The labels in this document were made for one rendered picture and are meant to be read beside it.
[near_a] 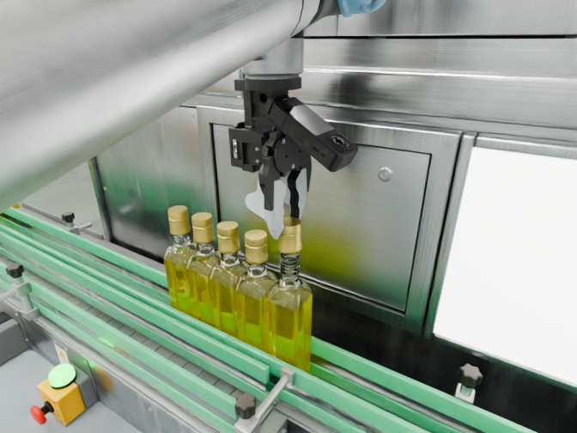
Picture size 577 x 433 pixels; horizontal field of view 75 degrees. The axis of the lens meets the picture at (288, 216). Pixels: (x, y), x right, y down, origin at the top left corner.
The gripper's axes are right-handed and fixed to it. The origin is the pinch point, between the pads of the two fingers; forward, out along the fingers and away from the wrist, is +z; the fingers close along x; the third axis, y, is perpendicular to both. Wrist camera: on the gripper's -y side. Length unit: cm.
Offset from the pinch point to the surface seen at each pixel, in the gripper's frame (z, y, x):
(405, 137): -11.7, -11.0, -12.7
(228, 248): 5.9, 10.3, 2.5
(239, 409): 18.4, -3.8, 16.1
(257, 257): 5.6, 4.5, 2.2
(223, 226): 2.4, 11.4, 2.1
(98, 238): 29, 79, -7
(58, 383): 34, 37, 24
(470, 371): 18.3, -25.8, -7.5
